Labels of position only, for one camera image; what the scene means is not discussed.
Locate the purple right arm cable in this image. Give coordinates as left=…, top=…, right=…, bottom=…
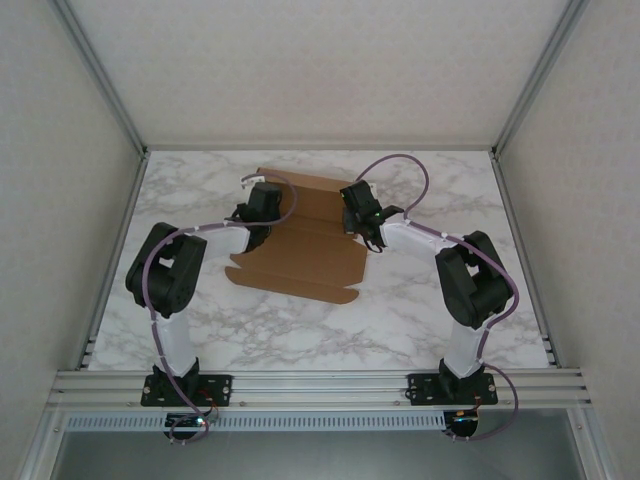
left=355, top=153, right=522, bottom=444

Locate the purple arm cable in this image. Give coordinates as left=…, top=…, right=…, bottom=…
left=355, top=153, right=522, bottom=444
left=142, top=169, right=302, bottom=446

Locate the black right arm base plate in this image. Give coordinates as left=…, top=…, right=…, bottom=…
left=407, top=372, right=500, bottom=406

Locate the aluminium frame post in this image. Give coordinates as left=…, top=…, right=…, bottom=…
left=569, top=407, right=622, bottom=480
left=47, top=0, right=150, bottom=157
left=17, top=405, right=67, bottom=480
left=491, top=0, right=592, bottom=159

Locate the grey slotted cable duct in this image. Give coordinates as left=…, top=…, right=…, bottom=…
left=64, top=412, right=446, bottom=432

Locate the aluminium table edge rail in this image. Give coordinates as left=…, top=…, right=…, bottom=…
left=488, top=151, right=560, bottom=370
left=74, top=149, right=152, bottom=371
left=144, top=144, right=496, bottom=153

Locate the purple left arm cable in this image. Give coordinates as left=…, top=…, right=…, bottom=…
left=142, top=169, right=302, bottom=446

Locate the brown cardboard paper box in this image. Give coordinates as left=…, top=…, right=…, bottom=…
left=223, top=167, right=370, bottom=305

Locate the grey metal panel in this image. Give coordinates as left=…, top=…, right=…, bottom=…
left=49, top=430, right=589, bottom=480

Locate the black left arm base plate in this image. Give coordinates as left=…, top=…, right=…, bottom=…
left=141, top=373, right=235, bottom=407

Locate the small controller circuit board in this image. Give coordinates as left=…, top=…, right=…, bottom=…
left=447, top=410, right=481, bottom=436
left=164, top=413, right=209, bottom=432

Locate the aluminium mounting rail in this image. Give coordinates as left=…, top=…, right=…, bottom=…
left=49, top=368, right=594, bottom=412

